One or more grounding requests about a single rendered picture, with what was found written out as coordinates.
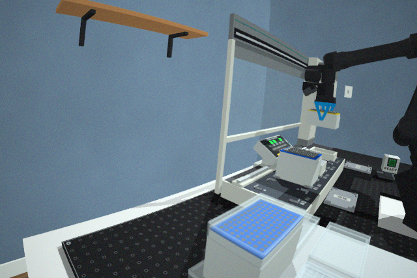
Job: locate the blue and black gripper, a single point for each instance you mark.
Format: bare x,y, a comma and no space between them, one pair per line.
329,93

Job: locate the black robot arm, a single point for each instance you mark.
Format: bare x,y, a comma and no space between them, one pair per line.
405,133

